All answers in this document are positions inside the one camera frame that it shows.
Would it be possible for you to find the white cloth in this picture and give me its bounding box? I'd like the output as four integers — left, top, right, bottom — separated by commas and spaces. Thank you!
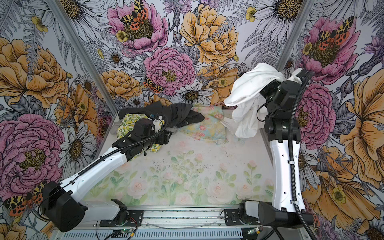
221, 63, 286, 139

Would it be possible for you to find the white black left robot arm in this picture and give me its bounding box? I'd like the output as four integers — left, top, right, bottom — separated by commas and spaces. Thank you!
41, 115, 172, 233

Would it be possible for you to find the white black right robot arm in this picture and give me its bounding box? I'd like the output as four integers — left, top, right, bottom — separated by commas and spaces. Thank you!
239, 70, 314, 229

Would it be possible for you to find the lemon print cloth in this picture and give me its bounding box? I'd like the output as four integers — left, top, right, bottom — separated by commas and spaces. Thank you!
116, 113, 165, 153

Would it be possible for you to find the grey cloth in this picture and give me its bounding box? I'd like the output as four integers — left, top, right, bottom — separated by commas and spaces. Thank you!
166, 126, 179, 135

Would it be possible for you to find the black cloth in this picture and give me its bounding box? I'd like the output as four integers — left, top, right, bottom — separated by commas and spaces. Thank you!
118, 101, 205, 128

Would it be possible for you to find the pastel floral cloth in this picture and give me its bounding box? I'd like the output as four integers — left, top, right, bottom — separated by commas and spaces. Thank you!
180, 106, 228, 145

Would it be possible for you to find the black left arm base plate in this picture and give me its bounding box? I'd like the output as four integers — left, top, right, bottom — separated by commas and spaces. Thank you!
99, 210, 144, 227

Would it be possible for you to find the aluminium front frame rail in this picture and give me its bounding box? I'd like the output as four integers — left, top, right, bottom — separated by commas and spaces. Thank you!
50, 205, 301, 240

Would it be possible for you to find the aluminium corner post right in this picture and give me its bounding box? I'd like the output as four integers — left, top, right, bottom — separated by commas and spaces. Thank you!
276, 0, 313, 72

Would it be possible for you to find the aluminium corner post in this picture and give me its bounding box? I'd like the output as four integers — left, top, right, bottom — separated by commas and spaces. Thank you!
47, 1, 118, 116
276, 0, 313, 72

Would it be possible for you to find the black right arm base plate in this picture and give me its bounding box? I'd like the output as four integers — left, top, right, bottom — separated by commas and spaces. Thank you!
221, 209, 250, 226

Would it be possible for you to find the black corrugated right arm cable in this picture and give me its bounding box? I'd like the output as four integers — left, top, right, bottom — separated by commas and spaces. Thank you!
287, 70, 319, 240

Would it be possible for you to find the aluminium corner post left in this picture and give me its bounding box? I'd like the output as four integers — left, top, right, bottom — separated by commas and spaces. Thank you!
47, 1, 118, 116

